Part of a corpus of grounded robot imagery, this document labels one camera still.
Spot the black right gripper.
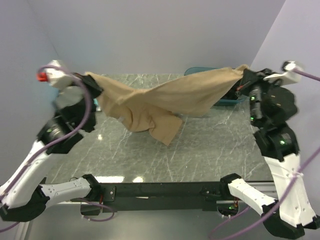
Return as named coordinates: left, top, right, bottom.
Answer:
left=238, top=67, right=285, bottom=126

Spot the tan t shirt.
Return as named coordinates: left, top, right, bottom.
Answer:
left=85, top=64, right=248, bottom=146

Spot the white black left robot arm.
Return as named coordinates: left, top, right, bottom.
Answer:
left=0, top=71, right=103, bottom=222

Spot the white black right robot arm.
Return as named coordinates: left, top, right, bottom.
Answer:
left=219, top=63, right=320, bottom=240

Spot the folded teal t shirt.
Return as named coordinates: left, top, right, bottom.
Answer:
left=93, top=98, right=101, bottom=112

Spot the teal plastic basket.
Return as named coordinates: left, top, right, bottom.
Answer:
left=184, top=66, right=245, bottom=106

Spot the black base crossbar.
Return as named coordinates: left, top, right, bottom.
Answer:
left=85, top=181, right=235, bottom=212

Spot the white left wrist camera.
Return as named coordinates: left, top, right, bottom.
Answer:
left=36, top=60, right=74, bottom=91

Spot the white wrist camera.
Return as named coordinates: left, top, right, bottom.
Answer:
left=36, top=60, right=74, bottom=91
left=263, top=60, right=305, bottom=86

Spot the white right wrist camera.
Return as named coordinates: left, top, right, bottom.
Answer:
left=263, top=60, right=305, bottom=86

